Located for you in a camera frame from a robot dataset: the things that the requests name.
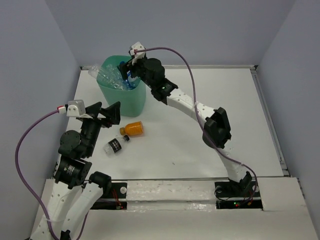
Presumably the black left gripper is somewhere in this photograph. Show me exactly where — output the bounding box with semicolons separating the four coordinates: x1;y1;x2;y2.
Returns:
81;100;122;156

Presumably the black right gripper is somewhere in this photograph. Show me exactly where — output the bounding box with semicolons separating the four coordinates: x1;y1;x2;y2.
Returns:
115;55;154;89

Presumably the Pepsi label bottle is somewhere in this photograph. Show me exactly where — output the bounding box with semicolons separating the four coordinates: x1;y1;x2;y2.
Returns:
123;71;138;89

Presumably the clear crushed white cap bottle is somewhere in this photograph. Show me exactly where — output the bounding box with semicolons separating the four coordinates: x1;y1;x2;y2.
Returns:
88;64;127;90

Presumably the orange juice bottle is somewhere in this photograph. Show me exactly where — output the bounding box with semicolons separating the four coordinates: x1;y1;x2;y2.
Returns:
119;121;144;137

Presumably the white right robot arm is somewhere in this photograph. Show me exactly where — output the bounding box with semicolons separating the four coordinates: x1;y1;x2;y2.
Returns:
117;58;252;196

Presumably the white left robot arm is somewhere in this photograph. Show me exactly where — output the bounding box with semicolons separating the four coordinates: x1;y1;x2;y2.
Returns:
30;100;121;240

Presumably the green plastic bin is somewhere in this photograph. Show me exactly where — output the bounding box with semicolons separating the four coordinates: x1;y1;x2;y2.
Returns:
97;55;146;117

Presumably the small black label bottle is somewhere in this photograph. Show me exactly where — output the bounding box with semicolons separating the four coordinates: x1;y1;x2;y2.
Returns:
103;135;130;156

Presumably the white foam strip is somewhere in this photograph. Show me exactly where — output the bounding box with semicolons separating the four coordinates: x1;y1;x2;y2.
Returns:
126;180;216;212

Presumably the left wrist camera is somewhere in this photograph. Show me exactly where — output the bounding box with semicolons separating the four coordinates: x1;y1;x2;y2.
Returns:
57;99;86;118

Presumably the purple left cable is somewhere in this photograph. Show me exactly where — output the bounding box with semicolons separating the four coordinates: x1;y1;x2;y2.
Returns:
15;107;88;240

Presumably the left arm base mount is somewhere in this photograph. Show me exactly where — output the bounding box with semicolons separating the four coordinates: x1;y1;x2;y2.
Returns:
91;182;128;210

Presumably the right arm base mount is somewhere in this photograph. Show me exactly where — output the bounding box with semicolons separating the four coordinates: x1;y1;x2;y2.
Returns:
213;173;263;210

